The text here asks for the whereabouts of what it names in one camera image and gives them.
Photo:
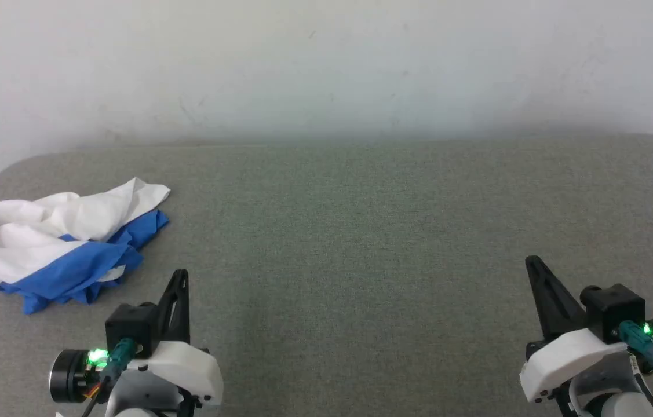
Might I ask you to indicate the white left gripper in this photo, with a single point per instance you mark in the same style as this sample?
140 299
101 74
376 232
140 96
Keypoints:
187 368

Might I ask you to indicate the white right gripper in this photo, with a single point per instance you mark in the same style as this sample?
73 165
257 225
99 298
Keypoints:
564 356

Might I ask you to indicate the white and blue shirt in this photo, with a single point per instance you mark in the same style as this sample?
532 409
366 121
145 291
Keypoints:
42 231

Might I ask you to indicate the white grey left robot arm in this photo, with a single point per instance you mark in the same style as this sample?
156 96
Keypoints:
68 376

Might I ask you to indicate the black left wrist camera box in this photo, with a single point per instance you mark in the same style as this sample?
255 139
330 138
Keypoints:
129 324

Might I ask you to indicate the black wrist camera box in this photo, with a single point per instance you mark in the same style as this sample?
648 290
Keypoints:
613 307
129 324

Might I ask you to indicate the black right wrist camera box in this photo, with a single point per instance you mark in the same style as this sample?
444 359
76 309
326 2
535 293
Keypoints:
613 307

